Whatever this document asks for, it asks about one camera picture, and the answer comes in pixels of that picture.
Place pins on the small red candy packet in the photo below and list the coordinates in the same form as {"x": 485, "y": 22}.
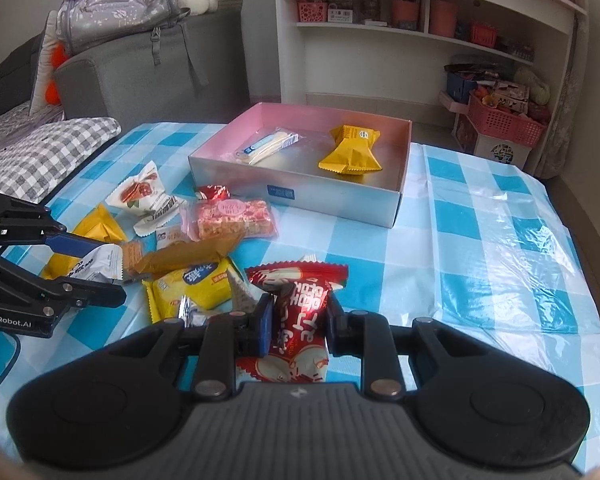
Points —
{"x": 212, "y": 192}

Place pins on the grey sofa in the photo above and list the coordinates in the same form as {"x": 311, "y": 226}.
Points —
{"x": 130, "y": 80}

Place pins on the white packet with barcode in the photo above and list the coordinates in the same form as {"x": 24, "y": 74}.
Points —
{"x": 160, "y": 215}

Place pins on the grey checkered pillow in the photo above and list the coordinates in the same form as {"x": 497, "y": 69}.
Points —
{"x": 40, "y": 152}

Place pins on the white printed snack packet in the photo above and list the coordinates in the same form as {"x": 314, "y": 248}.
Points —
{"x": 102, "y": 262}

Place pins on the large pink plastic basket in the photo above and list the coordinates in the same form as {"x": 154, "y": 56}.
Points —
{"x": 505, "y": 122}

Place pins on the small red basket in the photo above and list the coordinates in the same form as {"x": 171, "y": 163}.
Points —
{"x": 483, "y": 35}

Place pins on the white patterned storage box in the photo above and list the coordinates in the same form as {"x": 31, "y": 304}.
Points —
{"x": 500, "y": 152}

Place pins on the clear jar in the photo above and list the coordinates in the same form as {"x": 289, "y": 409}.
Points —
{"x": 374, "y": 7}

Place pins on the white packet with fruit print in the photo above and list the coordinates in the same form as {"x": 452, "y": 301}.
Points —
{"x": 137, "y": 190}

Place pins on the white and orange plush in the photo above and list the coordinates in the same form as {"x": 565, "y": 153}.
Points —
{"x": 47, "y": 60}

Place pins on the blue checkered tablecloth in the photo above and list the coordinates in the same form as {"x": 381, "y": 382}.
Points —
{"x": 480, "y": 240}

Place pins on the clear blue-label snack packet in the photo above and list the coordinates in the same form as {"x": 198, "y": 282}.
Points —
{"x": 265, "y": 145}

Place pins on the orange-yellow packet with blue logo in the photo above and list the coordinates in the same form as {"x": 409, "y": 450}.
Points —
{"x": 350, "y": 152}

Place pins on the plain yellow snack packet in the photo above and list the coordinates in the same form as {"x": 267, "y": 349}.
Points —
{"x": 100, "y": 225}

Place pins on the silver-purple backpack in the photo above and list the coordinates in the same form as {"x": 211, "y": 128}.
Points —
{"x": 120, "y": 5}

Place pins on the pink and silver box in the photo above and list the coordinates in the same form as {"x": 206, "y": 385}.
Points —
{"x": 330, "y": 195}

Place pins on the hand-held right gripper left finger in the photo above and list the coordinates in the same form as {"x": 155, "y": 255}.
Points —
{"x": 265, "y": 325}

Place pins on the pink tray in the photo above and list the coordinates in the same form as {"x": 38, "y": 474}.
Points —
{"x": 452, "y": 104}

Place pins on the red snack packet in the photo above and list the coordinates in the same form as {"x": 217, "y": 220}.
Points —
{"x": 302, "y": 310}

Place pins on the golden brown snack packet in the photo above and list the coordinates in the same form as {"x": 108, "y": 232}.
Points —
{"x": 190, "y": 255}

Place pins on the white desk shelf unit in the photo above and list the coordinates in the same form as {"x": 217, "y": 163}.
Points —
{"x": 360, "y": 70}

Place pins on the white labelled small box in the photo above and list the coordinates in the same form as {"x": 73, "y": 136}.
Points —
{"x": 341, "y": 15}

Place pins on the white plush toy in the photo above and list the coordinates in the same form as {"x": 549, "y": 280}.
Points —
{"x": 197, "y": 0}

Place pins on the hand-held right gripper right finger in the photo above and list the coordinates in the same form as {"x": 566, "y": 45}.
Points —
{"x": 334, "y": 329}

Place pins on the blue box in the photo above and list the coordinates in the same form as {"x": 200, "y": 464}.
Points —
{"x": 459, "y": 87}

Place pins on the pale green yarn ball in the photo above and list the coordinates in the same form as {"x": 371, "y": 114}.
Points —
{"x": 532, "y": 85}

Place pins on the grey-white triangular packet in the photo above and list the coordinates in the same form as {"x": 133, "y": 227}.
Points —
{"x": 242, "y": 292}

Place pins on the small pink perforated basket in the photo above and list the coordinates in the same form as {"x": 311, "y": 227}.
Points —
{"x": 311, "y": 12}

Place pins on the pink nougat bar packet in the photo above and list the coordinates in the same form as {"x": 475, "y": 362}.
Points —
{"x": 235, "y": 217}

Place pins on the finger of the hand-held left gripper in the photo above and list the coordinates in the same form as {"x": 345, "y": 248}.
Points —
{"x": 100, "y": 296}
{"x": 74, "y": 245}

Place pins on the pink pen cup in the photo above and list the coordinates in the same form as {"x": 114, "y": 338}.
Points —
{"x": 405, "y": 14}

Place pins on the yellow packet with blue label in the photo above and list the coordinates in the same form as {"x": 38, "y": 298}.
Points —
{"x": 195, "y": 285}

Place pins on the lace curtain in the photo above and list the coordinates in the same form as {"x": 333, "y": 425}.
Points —
{"x": 562, "y": 100}

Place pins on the small white biscuit packet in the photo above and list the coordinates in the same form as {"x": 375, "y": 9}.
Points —
{"x": 169, "y": 237}

